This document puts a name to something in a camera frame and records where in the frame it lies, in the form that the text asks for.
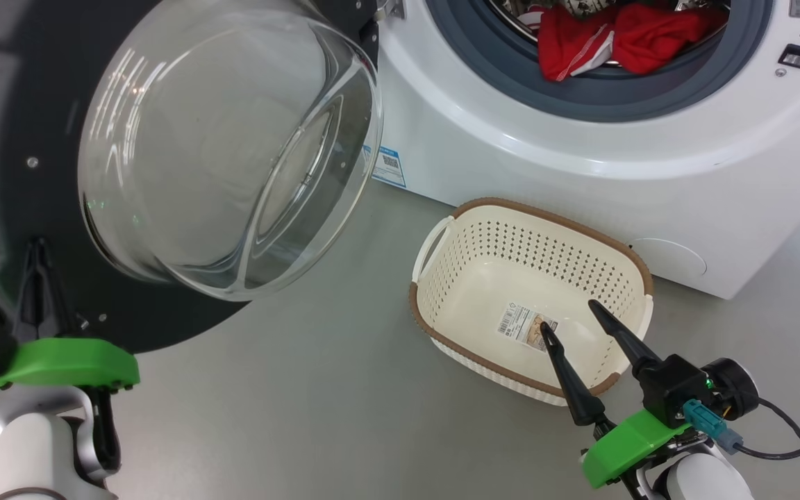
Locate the red and white garment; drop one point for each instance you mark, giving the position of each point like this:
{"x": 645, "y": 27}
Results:
{"x": 650, "y": 38}

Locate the black round glass washer door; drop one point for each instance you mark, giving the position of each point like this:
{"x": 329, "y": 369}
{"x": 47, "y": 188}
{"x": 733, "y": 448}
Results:
{"x": 25, "y": 104}

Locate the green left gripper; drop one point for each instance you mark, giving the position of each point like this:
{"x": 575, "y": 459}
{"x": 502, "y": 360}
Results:
{"x": 67, "y": 364}

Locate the white front-load washing machine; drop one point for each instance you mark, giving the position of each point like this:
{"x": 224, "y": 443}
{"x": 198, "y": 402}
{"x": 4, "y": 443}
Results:
{"x": 580, "y": 173}

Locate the blue energy label sticker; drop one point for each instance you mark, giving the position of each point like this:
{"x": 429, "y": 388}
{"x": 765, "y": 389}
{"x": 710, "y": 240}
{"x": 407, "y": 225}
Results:
{"x": 387, "y": 165}

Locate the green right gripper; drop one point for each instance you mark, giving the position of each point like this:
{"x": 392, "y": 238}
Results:
{"x": 629, "y": 444}

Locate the washing machine drum opening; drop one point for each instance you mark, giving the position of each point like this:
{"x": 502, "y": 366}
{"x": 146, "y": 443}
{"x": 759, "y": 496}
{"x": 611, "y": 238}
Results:
{"x": 601, "y": 97}

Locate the paper product label sticker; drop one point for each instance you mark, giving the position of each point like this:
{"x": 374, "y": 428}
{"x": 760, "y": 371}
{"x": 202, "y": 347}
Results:
{"x": 518, "y": 323}

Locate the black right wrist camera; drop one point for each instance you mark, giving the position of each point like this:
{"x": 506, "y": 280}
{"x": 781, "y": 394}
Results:
{"x": 685, "y": 389}

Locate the round white filter cover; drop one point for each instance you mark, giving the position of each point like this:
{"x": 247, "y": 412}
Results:
{"x": 671, "y": 258}

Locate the cream laundry basket brown rim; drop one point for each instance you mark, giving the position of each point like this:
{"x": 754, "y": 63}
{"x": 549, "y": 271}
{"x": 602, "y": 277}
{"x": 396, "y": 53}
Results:
{"x": 483, "y": 278}

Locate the teal right camera connector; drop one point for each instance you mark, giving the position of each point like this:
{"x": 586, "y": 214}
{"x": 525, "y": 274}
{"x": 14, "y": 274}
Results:
{"x": 709, "y": 423}

